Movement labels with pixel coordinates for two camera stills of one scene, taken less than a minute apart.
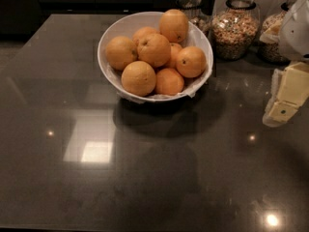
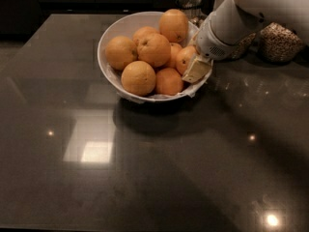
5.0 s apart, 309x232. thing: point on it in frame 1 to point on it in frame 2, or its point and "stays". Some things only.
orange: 191,62 stays
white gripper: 295,38 to 210,44
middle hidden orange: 174,49 stays
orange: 174,25 stays
